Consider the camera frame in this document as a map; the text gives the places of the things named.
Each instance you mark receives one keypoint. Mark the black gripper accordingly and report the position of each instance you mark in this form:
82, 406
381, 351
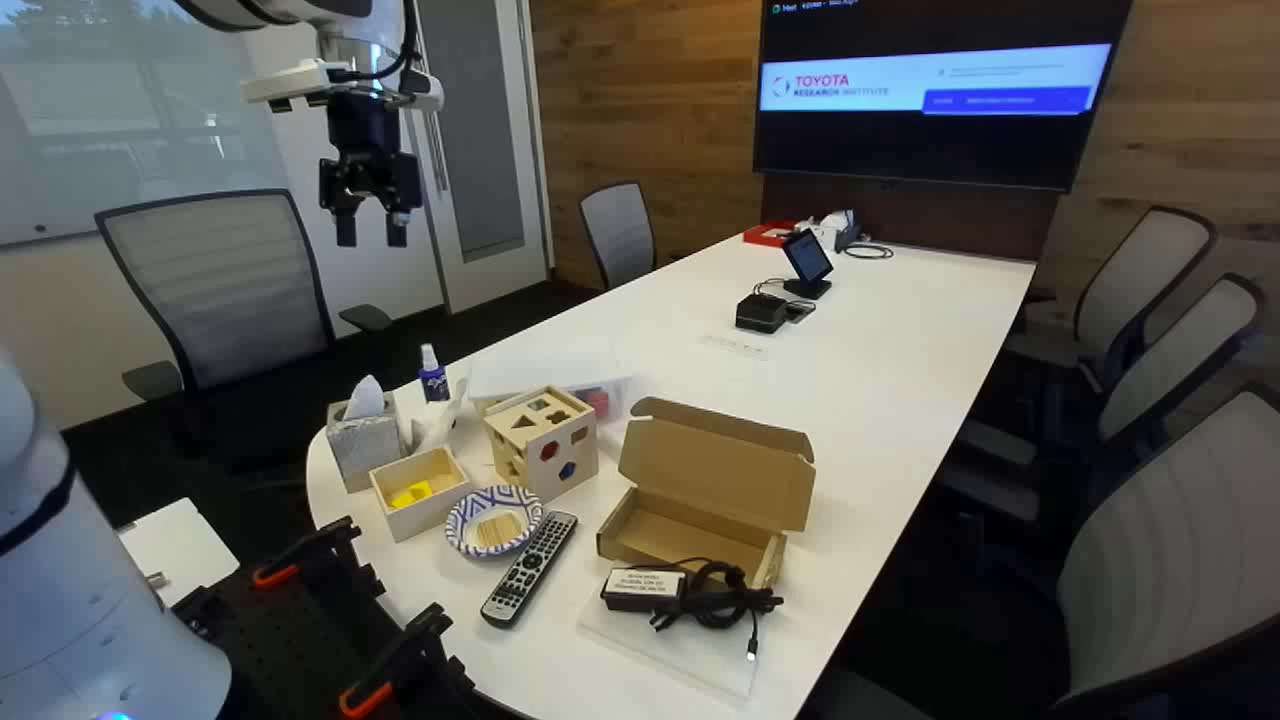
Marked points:
368, 161

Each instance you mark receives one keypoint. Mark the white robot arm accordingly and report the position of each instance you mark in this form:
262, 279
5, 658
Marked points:
92, 627

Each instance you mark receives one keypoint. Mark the grey tissue box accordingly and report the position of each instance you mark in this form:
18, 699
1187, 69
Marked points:
362, 438

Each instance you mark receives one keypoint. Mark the small wooden open box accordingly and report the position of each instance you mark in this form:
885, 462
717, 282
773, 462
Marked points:
419, 489

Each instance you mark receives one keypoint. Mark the small black box device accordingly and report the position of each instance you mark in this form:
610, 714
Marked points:
762, 313

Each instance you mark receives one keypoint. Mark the open cardboard box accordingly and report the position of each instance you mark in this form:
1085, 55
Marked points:
705, 480

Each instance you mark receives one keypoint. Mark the frosted glass door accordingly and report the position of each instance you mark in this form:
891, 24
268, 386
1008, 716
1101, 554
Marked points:
486, 132

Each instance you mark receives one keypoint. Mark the grey mesh office chair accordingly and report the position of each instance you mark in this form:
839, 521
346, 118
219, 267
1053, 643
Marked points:
618, 235
1174, 561
223, 284
1174, 360
1142, 282

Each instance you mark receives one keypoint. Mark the wooden shape sorter cube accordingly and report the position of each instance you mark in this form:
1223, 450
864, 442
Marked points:
541, 442

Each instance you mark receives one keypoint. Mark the patterned small bowl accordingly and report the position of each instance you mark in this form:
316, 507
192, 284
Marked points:
493, 525

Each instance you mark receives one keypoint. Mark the white flat board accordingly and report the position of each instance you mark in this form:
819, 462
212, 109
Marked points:
178, 545

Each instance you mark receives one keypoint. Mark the black remote control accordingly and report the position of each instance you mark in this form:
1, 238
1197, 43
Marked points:
528, 571

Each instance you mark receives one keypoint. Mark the red tray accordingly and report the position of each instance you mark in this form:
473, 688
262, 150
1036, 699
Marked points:
766, 235

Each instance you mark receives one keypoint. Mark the black robot mounting stand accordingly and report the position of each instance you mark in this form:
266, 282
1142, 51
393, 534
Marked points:
302, 643

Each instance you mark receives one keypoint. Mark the black tablet on stand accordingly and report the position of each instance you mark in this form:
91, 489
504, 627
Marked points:
805, 263

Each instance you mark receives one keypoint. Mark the translucent foam sheet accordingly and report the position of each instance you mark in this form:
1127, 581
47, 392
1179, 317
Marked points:
667, 661

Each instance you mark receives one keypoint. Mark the wall whiteboard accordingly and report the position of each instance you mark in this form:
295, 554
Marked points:
122, 120

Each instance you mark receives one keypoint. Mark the wall mounted tv screen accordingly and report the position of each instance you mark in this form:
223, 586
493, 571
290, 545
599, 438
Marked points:
943, 86

